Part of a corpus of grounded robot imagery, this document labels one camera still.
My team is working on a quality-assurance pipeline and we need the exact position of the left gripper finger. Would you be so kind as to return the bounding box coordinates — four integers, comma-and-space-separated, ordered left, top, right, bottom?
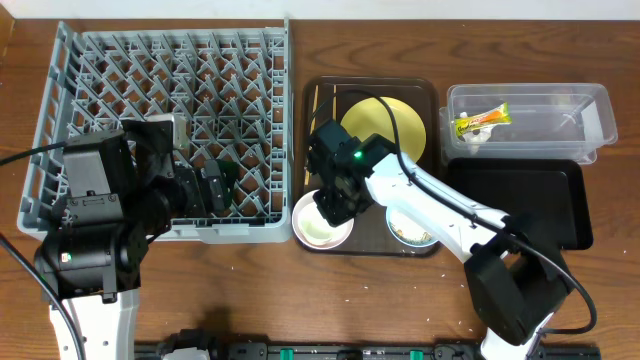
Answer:
202, 175, 231, 210
203, 159, 239, 188

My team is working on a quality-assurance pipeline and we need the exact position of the light blue bowl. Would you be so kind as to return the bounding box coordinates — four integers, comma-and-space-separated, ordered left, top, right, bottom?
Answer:
385, 208, 438, 248

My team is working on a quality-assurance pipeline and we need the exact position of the white tissue paper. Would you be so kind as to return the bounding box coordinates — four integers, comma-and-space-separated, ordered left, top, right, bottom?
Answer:
458, 126, 495, 153

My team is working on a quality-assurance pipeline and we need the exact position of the green snack wrapper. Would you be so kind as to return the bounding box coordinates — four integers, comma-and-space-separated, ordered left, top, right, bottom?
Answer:
455, 103, 512, 136

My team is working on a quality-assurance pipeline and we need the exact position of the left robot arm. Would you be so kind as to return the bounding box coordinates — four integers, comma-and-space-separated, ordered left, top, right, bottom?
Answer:
34, 130, 239, 359

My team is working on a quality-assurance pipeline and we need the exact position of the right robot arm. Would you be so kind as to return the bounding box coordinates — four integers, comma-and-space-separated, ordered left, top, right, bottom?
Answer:
307, 120, 573, 359

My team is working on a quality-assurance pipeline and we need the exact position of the grey plastic dishwasher rack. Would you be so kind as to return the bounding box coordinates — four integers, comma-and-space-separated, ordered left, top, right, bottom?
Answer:
17, 24, 294, 244

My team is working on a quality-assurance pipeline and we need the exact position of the black waste tray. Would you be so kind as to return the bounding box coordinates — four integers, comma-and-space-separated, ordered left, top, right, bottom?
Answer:
445, 158, 594, 250

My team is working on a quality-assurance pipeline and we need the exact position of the yellow round plate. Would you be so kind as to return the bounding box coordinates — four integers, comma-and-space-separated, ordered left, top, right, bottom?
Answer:
341, 97, 427, 162

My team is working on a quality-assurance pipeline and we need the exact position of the dark brown serving tray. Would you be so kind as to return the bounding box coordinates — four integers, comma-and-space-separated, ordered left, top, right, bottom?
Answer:
303, 76, 442, 257

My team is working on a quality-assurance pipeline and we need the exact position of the clear plastic bin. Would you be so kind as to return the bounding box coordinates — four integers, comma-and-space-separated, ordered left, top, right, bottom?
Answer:
439, 83, 618, 164

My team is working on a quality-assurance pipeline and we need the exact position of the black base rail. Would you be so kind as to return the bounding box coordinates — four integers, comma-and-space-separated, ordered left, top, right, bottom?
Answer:
134, 329, 601, 360

